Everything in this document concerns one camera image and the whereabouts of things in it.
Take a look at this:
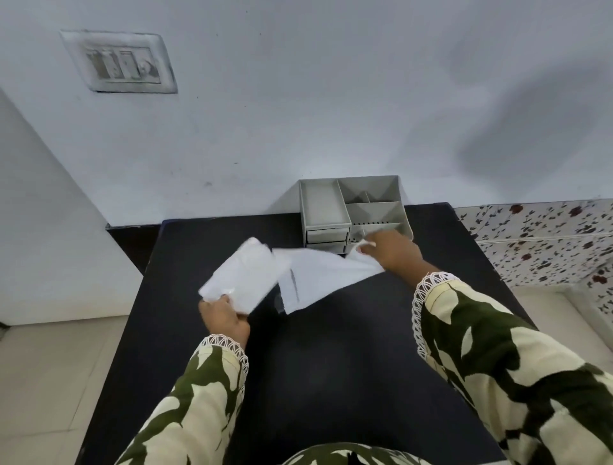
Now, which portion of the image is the person's left forearm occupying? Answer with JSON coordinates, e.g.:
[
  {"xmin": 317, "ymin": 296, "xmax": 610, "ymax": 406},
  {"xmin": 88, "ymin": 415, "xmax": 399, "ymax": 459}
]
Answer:
[{"xmin": 114, "ymin": 334, "xmax": 250, "ymax": 465}]

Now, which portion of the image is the person's right hand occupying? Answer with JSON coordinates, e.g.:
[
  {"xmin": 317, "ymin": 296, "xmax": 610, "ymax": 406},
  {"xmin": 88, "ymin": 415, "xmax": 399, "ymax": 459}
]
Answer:
[{"xmin": 356, "ymin": 229, "xmax": 425, "ymax": 277}]

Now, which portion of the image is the floral patterned white sheet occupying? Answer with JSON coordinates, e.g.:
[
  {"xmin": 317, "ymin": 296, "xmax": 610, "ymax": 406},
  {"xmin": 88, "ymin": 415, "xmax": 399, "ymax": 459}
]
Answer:
[{"xmin": 452, "ymin": 198, "xmax": 613, "ymax": 318}]

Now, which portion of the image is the white wall switch board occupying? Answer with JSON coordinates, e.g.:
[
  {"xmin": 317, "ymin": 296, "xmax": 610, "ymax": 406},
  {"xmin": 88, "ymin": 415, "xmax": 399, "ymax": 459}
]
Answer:
[{"xmin": 59, "ymin": 30, "xmax": 179, "ymax": 95}]

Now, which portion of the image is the grey plastic desk organizer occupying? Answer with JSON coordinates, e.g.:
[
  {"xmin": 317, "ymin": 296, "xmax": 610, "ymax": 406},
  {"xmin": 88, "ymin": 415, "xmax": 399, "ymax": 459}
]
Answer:
[{"xmin": 298, "ymin": 175, "xmax": 415, "ymax": 255}]

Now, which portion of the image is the person's left hand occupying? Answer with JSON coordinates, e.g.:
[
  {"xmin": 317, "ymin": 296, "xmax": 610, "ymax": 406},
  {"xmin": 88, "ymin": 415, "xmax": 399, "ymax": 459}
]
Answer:
[{"xmin": 198, "ymin": 294, "xmax": 252, "ymax": 351}]

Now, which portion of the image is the person's green patterned clothing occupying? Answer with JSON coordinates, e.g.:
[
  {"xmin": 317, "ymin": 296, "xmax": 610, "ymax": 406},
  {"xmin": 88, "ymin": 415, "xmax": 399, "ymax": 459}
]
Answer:
[{"xmin": 282, "ymin": 443, "xmax": 433, "ymax": 465}]

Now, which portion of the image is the white cloth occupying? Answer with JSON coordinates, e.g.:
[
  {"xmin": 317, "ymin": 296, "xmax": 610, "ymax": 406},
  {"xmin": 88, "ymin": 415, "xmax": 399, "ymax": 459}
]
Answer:
[{"xmin": 198, "ymin": 237, "xmax": 387, "ymax": 317}]

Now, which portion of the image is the person's right forearm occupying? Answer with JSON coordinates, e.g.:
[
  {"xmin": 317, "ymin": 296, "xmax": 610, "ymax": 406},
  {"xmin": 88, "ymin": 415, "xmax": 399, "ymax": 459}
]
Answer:
[{"xmin": 411, "ymin": 271, "xmax": 613, "ymax": 465}]

